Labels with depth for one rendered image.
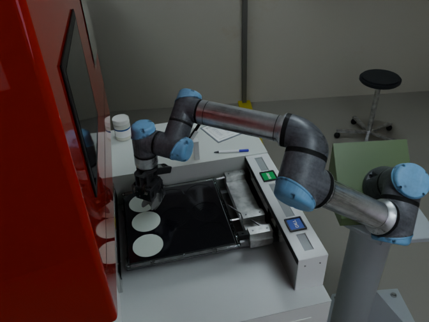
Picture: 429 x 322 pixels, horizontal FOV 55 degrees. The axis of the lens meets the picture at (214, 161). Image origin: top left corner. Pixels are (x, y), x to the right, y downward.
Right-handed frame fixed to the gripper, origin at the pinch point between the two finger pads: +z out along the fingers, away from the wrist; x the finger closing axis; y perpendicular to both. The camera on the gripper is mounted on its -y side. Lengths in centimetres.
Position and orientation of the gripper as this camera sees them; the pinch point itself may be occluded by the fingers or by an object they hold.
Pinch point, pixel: (154, 205)
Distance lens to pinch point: 149.1
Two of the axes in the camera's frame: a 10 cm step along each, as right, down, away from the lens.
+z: -0.1, 8.0, 6.0
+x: 9.2, 2.4, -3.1
